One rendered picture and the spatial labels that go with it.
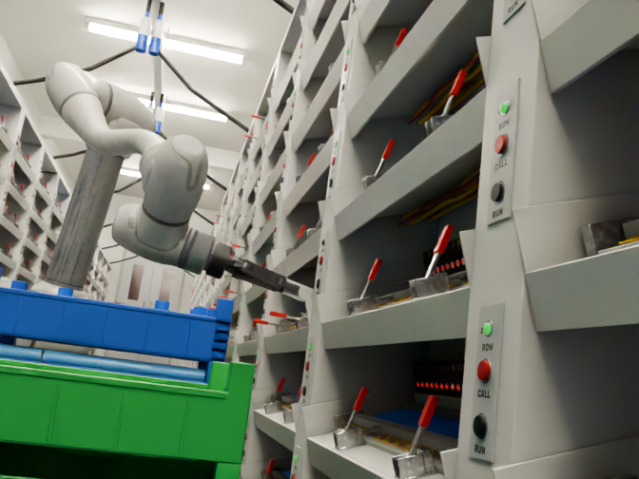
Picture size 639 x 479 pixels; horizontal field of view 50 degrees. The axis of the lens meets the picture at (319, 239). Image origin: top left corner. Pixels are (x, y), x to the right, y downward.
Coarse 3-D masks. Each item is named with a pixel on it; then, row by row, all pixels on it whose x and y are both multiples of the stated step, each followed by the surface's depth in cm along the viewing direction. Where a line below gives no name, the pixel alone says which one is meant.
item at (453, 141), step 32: (480, 96) 67; (448, 128) 74; (480, 128) 67; (384, 160) 107; (416, 160) 84; (448, 160) 75; (480, 160) 92; (352, 192) 125; (384, 192) 96; (416, 192) 107; (448, 192) 101; (352, 224) 113
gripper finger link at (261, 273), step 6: (252, 264) 143; (246, 270) 143; (252, 270) 144; (258, 270) 144; (264, 270) 144; (270, 270) 145; (258, 276) 144; (264, 276) 144; (270, 276) 145; (276, 276) 145; (282, 276) 146; (270, 282) 145; (276, 282) 145; (282, 282) 146
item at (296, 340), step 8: (304, 312) 190; (264, 320) 187; (272, 320) 188; (280, 320) 188; (288, 320) 189; (264, 328) 187; (272, 328) 187; (304, 328) 133; (264, 336) 187; (272, 336) 172; (280, 336) 161; (288, 336) 151; (296, 336) 142; (304, 336) 134; (272, 344) 174; (280, 344) 163; (288, 344) 152; (296, 344) 143; (304, 344) 135; (272, 352) 175; (280, 352) 164; (288, 352) 153
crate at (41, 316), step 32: (0, 288) 81; (0, 320) 80; (32, 320) 81; (64, 320) 82; (96, 320) 83; (128, 320) 84; (160, 320) 85; (192, 320) 86; (224, 320) 87; (128, 352) 94; (160, 352) 84; (192, 352) 85; (224, 352) 86
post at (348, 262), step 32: (352, 32) 135; (384, 32) 132; (352, 64) 130; (384, 128) 129; (416, 128) 130; (352, 160) 126; (384, 224) 125; (416, 224) 127; (352, 256) 123; (384, 256) 124; (416, 256) 126; (352, 288) 122; (320, 352) 119; (352, 352) 120; (384, 352) 121; (416, 352) 122; (320, 384) 118; (352, 384) 119; (384, 384) 120
